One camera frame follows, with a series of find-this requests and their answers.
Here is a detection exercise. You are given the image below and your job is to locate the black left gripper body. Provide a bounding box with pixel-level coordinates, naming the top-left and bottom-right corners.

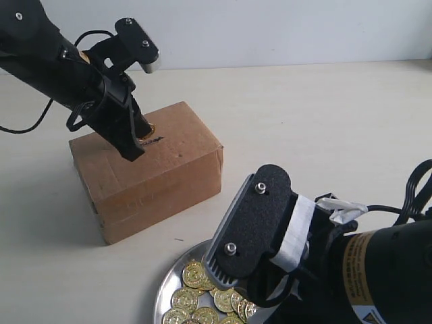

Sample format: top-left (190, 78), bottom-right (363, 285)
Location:
top-left (66, 63), bottom-right (142, 149)

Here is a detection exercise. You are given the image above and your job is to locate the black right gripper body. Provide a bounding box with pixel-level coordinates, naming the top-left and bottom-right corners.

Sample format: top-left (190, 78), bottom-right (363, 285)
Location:
top-left (247, 194), bottom-right (358, 323)

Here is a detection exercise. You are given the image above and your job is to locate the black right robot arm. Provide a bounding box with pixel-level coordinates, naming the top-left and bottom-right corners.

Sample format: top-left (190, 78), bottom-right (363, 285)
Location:
top-left (238, 191), bottom-right (431, 323)

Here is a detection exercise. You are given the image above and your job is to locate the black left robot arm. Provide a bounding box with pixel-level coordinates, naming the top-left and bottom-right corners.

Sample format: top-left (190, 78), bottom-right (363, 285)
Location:
top-left (1, 1), bottom-right (160, 161)

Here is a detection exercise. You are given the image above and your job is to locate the brown cardboard slotted box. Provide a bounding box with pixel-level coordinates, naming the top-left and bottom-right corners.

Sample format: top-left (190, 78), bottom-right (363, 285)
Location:
top-left (70, 101), bottom-right (223, 245)

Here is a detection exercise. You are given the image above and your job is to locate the round steel plate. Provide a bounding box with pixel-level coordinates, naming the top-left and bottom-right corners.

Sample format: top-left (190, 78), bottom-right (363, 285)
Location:
top-left (153, 240), bottom-right (257, 324)

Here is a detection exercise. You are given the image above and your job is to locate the gold coin bottom edge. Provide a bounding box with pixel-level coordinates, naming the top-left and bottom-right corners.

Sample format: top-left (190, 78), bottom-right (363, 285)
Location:
top-left (162, 307), bottom-right (190, 324)

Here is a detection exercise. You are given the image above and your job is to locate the thin black cable left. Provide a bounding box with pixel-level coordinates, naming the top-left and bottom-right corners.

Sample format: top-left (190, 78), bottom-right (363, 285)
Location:
top-left (0, 30), bottom-right (115, 134)

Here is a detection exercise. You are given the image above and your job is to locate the left wrist camera black grey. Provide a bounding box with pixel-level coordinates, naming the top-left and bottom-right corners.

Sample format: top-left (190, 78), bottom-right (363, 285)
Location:
top-left (86, 18), bottom-right (160, 76)

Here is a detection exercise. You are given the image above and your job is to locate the black ribbon cable right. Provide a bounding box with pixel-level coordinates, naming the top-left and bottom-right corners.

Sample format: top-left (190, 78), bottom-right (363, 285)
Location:
top-left (364, 159), bottom-right (432, 227)

